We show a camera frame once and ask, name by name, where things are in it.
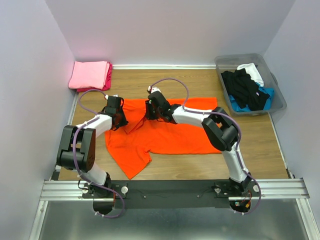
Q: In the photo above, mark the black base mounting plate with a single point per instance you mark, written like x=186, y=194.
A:
x=171, y=194

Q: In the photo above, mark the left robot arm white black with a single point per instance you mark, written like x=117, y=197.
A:
x=77, y=148

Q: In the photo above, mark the orange t shirt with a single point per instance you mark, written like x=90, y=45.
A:
x=131, y=145

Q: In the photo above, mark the aluminium front rail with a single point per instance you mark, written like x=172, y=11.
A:
x=55, y=190

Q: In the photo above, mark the white shirt in bin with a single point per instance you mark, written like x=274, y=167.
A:
x=252, y=70

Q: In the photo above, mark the black shirt in bin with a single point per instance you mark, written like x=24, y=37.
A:
x=238, y=80

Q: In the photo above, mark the folded magenta shirt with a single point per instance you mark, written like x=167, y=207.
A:
x=108, y=80

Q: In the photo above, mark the blue shirt in bin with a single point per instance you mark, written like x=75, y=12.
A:
x=245, y=101

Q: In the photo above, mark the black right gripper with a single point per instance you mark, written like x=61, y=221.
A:
x=149, y=116

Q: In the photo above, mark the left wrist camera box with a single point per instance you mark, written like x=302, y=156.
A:
x=115, y=102

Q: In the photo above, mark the folded light pink shirt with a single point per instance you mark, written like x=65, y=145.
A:
x=88, y=75

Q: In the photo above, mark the clear plastic bin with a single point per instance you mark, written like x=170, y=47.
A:
x=231, y=62

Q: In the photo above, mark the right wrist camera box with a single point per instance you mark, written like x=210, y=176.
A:
x=157, y=99

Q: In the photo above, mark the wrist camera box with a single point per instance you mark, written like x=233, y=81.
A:
x=115, y=102
x=157, y=99

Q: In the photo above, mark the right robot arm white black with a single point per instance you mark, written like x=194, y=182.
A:
x=222, y=131

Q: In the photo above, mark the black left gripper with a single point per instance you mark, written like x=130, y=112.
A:
x=124, y=121

